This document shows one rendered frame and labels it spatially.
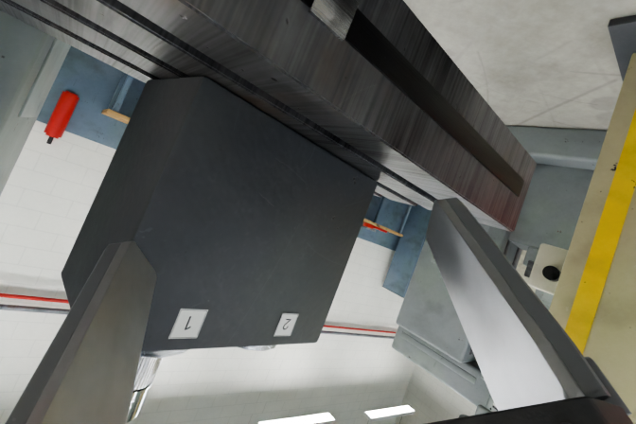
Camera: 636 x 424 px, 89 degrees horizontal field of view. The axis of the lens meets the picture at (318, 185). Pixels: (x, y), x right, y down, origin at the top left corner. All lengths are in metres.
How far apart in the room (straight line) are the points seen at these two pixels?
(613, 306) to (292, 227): 1.26
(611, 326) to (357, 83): 1.32
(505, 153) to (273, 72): 0.25
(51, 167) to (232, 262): 4.26
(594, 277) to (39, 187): 4.55
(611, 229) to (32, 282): 4.86
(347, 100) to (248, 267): 0.16
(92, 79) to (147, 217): 4.25
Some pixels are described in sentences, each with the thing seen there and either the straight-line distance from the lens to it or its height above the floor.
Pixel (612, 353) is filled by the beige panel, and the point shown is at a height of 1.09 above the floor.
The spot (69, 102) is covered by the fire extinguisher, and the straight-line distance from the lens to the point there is 4.31.
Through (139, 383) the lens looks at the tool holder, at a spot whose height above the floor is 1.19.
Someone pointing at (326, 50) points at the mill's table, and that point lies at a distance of 0.18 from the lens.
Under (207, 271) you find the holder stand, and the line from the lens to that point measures 0.26.
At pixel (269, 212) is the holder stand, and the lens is 0.27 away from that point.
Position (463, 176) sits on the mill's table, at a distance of 0.29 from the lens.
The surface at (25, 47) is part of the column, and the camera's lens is 0.63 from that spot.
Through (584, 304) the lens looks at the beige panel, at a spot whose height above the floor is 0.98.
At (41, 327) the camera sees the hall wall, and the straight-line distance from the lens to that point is 5.07.
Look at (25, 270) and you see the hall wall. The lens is 4.78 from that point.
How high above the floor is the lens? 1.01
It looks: 4 degrees down
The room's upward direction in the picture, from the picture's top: 159 degrees counter-clockwise
